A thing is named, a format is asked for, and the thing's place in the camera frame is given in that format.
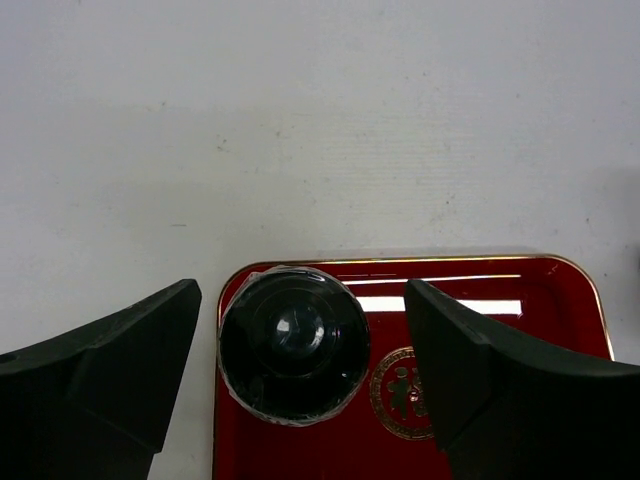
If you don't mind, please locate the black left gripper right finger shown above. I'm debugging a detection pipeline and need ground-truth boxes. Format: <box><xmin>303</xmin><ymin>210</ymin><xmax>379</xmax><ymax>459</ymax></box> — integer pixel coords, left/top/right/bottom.
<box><xmin>404</xmin><ymin>280</ymin><xmax>639</xmax><ymax>479</ymax></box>

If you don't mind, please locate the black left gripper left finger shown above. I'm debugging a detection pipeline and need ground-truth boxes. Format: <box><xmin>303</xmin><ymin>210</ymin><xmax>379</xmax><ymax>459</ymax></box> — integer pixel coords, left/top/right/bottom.
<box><xmin>1</xmin><ymin>279</ymin><xmax>202</xmax><ymax>479</ymax></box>

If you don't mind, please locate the red lacquer tray gold rim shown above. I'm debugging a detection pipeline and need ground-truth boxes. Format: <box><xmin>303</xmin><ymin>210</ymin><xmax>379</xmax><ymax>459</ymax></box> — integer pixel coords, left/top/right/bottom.
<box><xmin>212</xmin><ymin>254</ymin><xmax>613</xmax><ymax>479</ymax></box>

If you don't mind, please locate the black cap clear bottle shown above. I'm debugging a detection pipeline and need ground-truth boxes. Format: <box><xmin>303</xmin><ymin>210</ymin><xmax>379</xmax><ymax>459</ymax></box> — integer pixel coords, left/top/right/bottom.
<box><xmin>218</xmin><ymin>266</ymin><xmax>371</xmax><ymax>427</ymax></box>

